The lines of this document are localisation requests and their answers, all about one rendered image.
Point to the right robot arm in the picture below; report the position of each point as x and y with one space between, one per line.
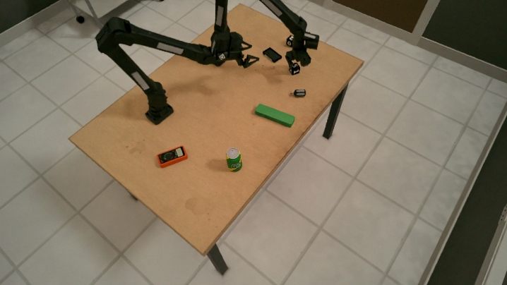
120 31

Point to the green rectangular bar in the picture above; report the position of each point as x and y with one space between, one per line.
274 115

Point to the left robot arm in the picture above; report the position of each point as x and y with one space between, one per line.
297 26

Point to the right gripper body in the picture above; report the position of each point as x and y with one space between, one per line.
239 60

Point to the green drink can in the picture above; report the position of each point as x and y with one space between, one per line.
233 157

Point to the orange pocket multimeter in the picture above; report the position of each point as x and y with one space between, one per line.
172 156

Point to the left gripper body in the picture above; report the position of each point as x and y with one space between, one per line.
289 57

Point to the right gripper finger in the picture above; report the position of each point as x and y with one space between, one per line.
248 45
248 57

